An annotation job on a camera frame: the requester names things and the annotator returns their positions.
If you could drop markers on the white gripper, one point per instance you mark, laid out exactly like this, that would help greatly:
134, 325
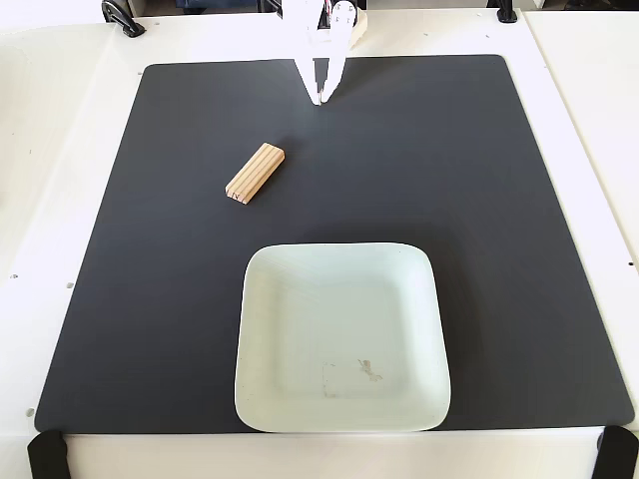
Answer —
311, 45

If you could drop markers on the grooved wooden block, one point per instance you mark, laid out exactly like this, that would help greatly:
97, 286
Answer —
254, 172

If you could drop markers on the cream robot base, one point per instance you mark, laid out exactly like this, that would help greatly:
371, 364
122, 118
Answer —
360, 31

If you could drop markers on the pale green square plate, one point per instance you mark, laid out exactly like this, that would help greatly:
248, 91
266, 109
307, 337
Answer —
344, 319

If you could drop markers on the black base clamp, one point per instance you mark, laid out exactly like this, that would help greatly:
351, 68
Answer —
277, 7

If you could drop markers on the black table clamp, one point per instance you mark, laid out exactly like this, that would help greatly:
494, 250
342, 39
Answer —
619, 456
122, 17
506, 11
47, 456

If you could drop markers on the black rubber mat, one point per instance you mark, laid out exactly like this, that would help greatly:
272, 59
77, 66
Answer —
150, 279

